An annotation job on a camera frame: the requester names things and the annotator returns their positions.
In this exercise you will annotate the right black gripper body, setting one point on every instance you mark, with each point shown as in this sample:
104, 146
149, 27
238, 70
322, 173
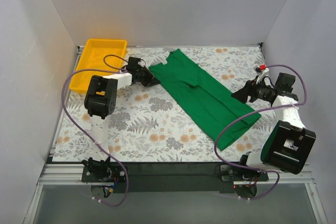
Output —
250, 92

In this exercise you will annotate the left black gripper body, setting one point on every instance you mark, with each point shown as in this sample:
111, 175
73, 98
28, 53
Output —
147, 76

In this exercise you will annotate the green t-shirt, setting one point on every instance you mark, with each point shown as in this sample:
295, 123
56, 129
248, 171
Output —
208, 103

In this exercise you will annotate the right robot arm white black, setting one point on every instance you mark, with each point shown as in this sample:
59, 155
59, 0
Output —
290, 142

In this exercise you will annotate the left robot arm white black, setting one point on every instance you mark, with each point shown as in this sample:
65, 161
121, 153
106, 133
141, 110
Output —
101, 96

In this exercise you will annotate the yellow plastic bin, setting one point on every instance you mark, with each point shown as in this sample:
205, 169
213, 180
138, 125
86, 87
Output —
102, 54

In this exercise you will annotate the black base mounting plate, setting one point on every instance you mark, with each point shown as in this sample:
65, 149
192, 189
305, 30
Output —
139, 177

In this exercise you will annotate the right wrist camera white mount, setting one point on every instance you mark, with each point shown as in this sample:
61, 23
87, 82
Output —
262, 71

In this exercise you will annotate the aluminium frame rail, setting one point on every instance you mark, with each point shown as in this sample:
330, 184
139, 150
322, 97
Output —
61, 174

